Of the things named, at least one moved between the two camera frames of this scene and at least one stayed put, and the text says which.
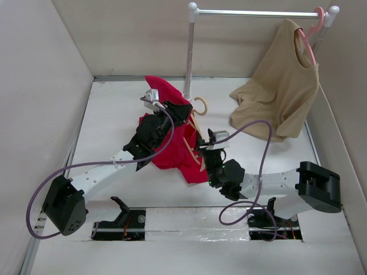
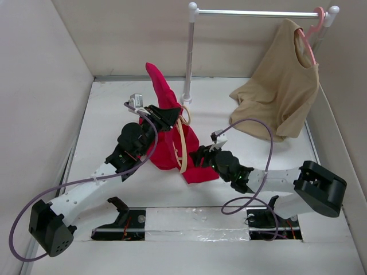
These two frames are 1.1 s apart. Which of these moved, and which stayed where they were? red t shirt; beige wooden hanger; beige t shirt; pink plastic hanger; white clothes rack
Moved: red t shirt; beige wooden hanger
Stayed: pink plastic hanger; beige t shirt; white clothes rack
